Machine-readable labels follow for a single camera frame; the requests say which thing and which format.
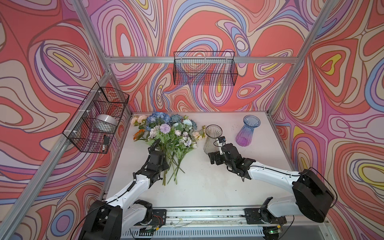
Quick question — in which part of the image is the clear glass vase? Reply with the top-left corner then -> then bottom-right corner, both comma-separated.
204,125 -> 223,155

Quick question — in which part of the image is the pale pink hydrangea bunch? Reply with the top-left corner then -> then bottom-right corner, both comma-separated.
168,124 -> 206,184

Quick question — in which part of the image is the purple allium flower stem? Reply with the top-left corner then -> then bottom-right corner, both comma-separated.
159,124 -> 173,186

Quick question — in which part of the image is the cream pink rose stem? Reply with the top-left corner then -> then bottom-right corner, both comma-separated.
131,115 -> 147,127

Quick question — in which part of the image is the blue hydrangea stem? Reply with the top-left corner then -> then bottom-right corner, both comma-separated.
146,112 -> 171,132

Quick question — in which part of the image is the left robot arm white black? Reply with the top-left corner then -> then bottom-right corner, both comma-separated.
78,151 -> 169,240

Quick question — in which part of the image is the purple glass vase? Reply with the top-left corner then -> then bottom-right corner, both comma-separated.
236,115 -> 261,147

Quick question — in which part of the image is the lilac white flower bunch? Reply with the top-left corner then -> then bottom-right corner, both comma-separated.
148,124 -> 196,186

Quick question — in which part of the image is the orange artificial daisy flower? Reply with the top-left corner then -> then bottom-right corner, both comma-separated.
133,129 -> 146,141

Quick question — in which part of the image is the small black device in basket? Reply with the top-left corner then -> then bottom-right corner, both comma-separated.
102,135 -> 111,153

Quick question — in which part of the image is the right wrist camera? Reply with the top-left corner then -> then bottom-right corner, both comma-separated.
218,136 -> 227,145

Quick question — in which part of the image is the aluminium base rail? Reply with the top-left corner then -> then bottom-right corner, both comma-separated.
121,206 -> 334,240

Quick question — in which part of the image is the black wire basket left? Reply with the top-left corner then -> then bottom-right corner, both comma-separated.
63,83 -> 130,154

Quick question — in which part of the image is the black wire basket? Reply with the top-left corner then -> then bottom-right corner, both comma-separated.
63,83 -> 130,154
173,50 -> 239,86

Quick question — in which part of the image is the black wire basket back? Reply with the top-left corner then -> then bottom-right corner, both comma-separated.
173,50 -> 239,86

